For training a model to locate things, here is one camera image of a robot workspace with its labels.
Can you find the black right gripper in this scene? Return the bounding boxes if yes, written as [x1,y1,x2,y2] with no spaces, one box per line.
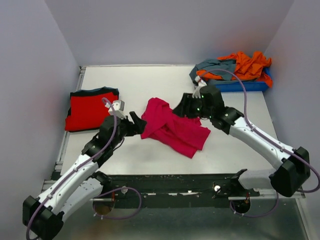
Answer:
[171,92,213,119]

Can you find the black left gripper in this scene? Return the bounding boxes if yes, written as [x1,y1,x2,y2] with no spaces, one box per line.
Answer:
[111,111,148,149]

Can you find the crimson pink t-shirt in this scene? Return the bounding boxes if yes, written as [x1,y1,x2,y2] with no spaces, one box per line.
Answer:
[141,97,211,159]

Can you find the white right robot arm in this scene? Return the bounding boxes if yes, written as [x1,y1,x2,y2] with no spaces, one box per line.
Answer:
[173,85,310,197]

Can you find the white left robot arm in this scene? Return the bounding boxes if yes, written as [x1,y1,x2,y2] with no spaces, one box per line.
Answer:
[22,111,147,240]

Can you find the blue plastic bin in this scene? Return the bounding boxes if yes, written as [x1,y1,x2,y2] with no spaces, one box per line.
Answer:
[208,67,273,92]

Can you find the grey-blue t-shirt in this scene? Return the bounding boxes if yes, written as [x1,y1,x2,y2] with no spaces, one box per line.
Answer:
[188,58,258,88]

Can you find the folded teal t-shirt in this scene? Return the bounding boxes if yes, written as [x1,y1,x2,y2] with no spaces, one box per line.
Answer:
[81,86,118,92]

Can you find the folded red t-shirt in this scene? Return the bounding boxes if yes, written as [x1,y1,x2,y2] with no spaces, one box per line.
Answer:
[65,92,119,132]

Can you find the orange t-shirt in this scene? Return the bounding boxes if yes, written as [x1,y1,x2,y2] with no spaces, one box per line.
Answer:
[196,51,272,81]

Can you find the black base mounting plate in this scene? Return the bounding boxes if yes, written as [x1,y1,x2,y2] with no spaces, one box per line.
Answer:
[91,171,260,212]

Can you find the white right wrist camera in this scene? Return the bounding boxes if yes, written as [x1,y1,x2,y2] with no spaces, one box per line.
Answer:
[192,75,207,99]

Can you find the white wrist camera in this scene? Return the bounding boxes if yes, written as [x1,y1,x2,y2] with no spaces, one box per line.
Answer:
[192,75,207,99]
[108,100,126,119]

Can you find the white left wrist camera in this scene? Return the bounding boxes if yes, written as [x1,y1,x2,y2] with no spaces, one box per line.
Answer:
[108,100,126,119]

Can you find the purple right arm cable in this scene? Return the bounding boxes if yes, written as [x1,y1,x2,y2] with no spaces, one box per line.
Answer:
[197,68,320,218]

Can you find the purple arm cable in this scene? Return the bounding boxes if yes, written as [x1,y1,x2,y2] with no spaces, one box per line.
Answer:
[197,68,320,218]
[25,97,143,240]

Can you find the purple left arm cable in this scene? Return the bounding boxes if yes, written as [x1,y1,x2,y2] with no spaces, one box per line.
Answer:
[25,97,143,240]

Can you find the aluminium extrusion rail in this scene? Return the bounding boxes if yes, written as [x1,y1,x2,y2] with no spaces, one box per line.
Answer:
[41,180,306,200]

